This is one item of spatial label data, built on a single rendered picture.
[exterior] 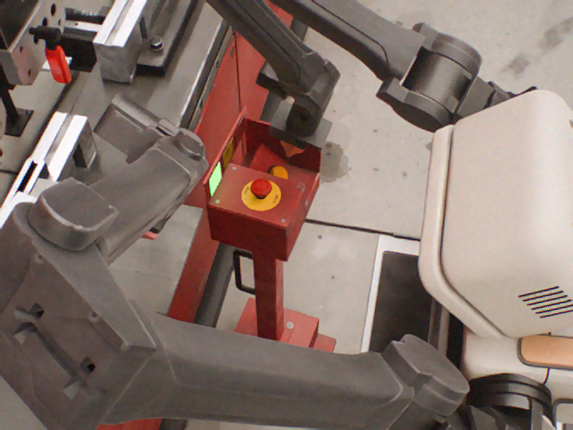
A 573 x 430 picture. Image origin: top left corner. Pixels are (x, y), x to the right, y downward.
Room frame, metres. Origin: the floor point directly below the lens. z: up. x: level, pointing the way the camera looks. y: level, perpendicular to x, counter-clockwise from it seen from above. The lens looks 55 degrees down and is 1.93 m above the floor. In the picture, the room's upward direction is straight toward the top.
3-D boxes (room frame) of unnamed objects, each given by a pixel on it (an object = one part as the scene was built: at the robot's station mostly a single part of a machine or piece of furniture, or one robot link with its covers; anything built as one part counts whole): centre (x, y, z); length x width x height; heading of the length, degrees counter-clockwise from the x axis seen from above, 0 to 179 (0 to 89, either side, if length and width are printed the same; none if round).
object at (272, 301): (0.91, 0.04, 0.39); 0.05 x 0.05 x 0.54; 70
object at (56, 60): (0.78, 0.32, 1.20); 0.04 x 0.02 x 0.10; 77
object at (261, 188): (0.86, 0.05, 0.79); 0.04 x 0.04 x 0.04
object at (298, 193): (0.91, 0.04, 0.75); 0.20 x 0.16 x 0.18; 160
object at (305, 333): (0.90, 0.01, 0.06); 0.25 x 0.20 x 0.12; 70
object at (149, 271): (0.61, 0.27, 1.00); 0.26 x 0.18 x 0.01; 77
